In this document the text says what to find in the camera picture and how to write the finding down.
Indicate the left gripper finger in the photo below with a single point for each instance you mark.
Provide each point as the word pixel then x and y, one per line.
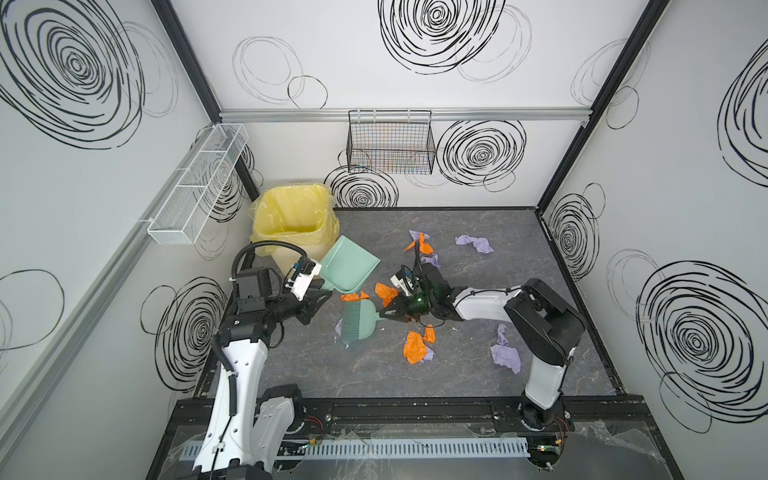
pixel 305 316
pixel 318 295

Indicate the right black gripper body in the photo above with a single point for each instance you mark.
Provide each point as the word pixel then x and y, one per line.
pixel 405 303

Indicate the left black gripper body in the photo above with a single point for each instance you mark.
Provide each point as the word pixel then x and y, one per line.
pixel 309 303

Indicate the mint green hand brush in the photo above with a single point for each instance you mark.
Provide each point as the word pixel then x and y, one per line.
pixel 359 319

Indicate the mint green dustpan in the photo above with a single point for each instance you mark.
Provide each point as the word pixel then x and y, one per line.
pixel 346 266

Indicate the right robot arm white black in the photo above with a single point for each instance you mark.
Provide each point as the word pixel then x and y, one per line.
pixel 548 325

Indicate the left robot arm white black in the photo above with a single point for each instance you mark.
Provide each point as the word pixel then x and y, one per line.
pixel 246 430

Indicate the orange paper scrap by dustpan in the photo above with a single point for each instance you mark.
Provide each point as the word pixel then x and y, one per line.
pixel 386 293

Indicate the orange paper scrap near bin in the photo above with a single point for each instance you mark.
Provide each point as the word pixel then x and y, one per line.
pixel 353 297

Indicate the small orange scrap front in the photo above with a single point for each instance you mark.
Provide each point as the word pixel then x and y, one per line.
pixel 429 334

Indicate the purple paper scrap back left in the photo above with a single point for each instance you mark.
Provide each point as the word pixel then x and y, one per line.
pixel 432 260

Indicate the large orange paper scrap front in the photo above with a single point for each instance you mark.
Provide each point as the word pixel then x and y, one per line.
pixel 414 350

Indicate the cream trash bin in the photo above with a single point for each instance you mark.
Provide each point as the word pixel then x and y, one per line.
pixel 282 258

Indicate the purple paper scrap back right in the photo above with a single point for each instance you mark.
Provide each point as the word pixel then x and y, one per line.
pixel 480 244

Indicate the yellow plastic bin liner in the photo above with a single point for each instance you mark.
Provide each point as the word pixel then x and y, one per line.
pixel 300 214

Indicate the large purple paper scrap front right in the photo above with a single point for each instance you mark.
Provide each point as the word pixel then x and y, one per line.
pixel 503 354

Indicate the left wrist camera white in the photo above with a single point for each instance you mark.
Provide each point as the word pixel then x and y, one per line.
pixel 304 271

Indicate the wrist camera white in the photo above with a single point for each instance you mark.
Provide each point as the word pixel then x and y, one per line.
pixel 304 271
pixel 399 282

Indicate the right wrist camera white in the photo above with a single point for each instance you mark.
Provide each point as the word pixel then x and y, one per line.
pixel 399 282

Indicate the black wire wall basket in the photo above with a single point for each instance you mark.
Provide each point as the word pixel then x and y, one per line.
pixel 390 141

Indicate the white slotted cable duct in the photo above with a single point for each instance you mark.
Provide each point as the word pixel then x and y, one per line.
pixel 425 448

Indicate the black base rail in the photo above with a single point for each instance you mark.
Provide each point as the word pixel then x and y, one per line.
pixel 501 413

